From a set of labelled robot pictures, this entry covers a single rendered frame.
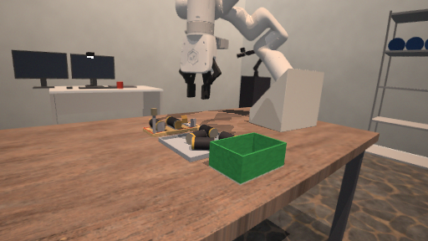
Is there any green open box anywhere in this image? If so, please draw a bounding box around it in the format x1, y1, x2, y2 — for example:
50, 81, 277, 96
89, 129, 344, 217
209, 132, 287, 186

